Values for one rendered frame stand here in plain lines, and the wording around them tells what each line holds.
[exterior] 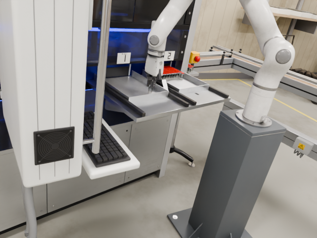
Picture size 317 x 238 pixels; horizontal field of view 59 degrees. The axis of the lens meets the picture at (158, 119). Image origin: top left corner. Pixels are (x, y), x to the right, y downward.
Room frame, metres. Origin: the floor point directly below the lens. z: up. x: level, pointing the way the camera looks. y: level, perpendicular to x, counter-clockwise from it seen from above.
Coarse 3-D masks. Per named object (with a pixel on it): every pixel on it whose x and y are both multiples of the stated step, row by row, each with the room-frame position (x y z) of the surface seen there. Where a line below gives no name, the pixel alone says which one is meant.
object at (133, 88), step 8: (96, 80) 1.45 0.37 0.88; (112, 80) 1.50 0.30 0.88; (120, 80) 1.52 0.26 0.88; (128, 80) 1.55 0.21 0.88; (136, 80) 1.57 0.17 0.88; (144, 80) 1.55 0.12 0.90; (112, 88) 1.33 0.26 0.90; (120, 88) 1.40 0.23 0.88; (128, 88) 1.42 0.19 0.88; (136, 88) 1.44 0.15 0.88; (144, 88) 1.47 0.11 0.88; (160, 88) 1.45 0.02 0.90; (128, 96) 1.23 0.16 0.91; (136, 96) 1.26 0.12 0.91; (144, 96) 1.29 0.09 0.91; (152, 96) 1.33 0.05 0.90; (160, 96) 1.37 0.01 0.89
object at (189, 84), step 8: (144, 72) 1.69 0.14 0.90; (160, 80) 1.58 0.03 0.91; (168, 80) 1.68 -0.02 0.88; (176, 80) 1.71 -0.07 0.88; (184, 80) 1.74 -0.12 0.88; (192, 80) 1.74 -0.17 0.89; (200, 80) 1.70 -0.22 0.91; (176, 88) 1.48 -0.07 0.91; (184, 88) 1.50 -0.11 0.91; (192, 88) 1.54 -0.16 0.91; (200, 88) 1.60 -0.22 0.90; (208, 88) 1.65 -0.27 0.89
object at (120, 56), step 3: (117, 54) 1.47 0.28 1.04; (120, 54) 1.49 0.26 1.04; (123, 54) 1.50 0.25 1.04; (126, 54) 1.51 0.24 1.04; (129, 54) 1.53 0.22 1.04; (117, 57) 1.47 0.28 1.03; (120, 57) 1.49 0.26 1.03; (123, 57) 1.50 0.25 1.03; (126, 57) 1.51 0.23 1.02; (129, 57) 1.53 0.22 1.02; (117, 60) 1.48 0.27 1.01; (120, 60) 1.49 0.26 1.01; (123, 60) 1.50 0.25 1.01; (126, 60) 1.52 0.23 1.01; (129, 60) 1.53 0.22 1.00; (117, 63) 1.48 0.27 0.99; (120, 63) 1.49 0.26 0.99; (123, 63) 1.50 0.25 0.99
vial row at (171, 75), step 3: (168, 72) 1.70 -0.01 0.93; (171, 72) 1.71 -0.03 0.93; (174, 72) 1.73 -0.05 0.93; (177, 72) 1.74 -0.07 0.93; (180, 72) 1.75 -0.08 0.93; (162, 75) 1.65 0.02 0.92; (165, 75) 1.66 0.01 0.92; (168, 75) 1.68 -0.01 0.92; (171, 75) 1.70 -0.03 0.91; (174, 75) 1.72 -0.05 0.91; (177, 75) 1.74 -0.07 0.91; (180, 75) 1.75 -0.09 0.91; (162, 78) 1.65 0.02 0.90; (165, 78) 1.66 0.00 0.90; (168, 78) 1.69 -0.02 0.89; (171, 78) 1.71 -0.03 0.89; (174, 78) 1.72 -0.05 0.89; (177, 78) 1.74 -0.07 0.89
